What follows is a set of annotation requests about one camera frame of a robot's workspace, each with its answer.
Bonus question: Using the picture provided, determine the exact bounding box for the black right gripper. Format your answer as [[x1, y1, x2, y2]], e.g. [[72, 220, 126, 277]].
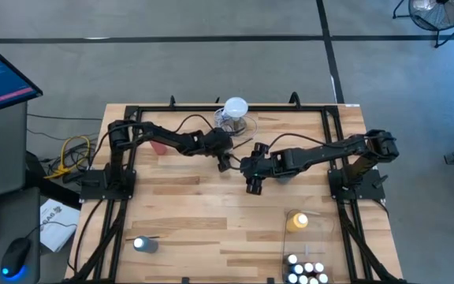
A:
[[239, 142, 281, 196]]

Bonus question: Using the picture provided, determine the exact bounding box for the black paintbrush silver ferrule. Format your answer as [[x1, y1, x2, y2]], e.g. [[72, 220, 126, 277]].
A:
[[125, 234, 169, 241], [233, 137, 254, 151]]

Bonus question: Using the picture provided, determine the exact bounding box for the tall red paint bottle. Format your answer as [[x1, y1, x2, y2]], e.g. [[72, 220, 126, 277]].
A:
[[150, 140, 169, 156]]

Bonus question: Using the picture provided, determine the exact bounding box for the tall yellow paint bottle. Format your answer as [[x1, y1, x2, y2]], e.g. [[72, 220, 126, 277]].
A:
[[285, 212, 310, 234]]

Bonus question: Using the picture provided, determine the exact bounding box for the tall grey-blue paint bottle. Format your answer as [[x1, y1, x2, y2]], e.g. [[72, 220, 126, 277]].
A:
[[132, 235, 159, 254]]

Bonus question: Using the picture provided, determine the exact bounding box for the white mushroom lamp metal base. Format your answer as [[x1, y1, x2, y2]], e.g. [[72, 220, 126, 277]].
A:
[[223, 97, 250, 137]]

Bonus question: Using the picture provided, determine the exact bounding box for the clear plastic bin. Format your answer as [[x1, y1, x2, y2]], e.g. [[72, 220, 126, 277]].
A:
[[281, 208, 337, 284]]

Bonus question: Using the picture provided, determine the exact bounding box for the white paper booklet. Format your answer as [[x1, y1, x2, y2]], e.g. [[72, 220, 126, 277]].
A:
[[39, 198, 81, 253]]

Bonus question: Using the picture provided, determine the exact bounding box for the black floor fan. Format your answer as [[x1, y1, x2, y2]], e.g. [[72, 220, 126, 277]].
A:
[[392, 0, 454, 49]]

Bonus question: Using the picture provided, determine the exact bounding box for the black computer mouse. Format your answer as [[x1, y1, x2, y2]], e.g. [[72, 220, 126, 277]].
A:
[[0, 236, 32, 278]]

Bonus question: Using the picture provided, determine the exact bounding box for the white lamp cable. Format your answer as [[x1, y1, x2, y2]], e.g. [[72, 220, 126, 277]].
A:
[[214, 109, 259, 140]]

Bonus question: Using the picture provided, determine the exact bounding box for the black aluminium table frame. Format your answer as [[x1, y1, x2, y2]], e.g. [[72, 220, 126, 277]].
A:
[[65, 94, 405, 284]]

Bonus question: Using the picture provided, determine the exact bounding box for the black left camera cable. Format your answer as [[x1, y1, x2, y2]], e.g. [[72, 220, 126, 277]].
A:
[[173, 114, 216, 135]]

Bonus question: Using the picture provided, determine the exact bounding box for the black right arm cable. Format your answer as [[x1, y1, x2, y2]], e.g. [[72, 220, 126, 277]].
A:
[[268, 133, 366, 153]]

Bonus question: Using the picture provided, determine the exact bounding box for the yellow cable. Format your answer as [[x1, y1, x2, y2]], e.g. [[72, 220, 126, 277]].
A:
[[43, 136, 92, 181]]

